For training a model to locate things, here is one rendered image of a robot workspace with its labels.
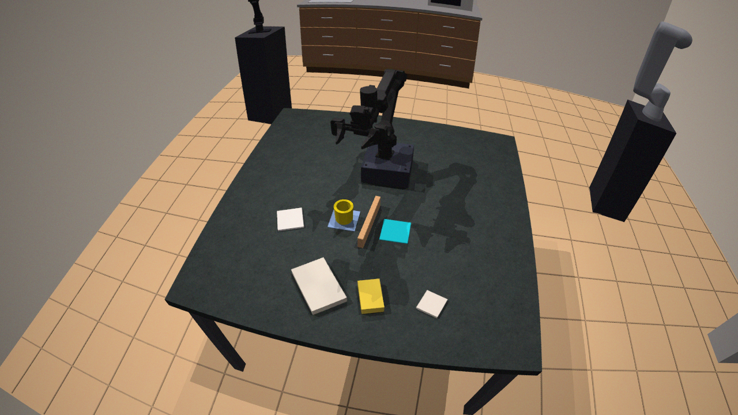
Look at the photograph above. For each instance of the beige flat square tile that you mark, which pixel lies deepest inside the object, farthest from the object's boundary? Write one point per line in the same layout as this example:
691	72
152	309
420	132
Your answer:
431	304

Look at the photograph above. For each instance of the wooden block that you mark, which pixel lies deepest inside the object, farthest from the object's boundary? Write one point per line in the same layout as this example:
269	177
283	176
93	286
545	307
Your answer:
363	235

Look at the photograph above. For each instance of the yellow rectangular block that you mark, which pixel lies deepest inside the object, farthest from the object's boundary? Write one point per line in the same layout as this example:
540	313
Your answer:
370	294

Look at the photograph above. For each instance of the beige flat rectangular block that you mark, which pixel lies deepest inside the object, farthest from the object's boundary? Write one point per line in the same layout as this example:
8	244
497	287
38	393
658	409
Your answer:
318	286

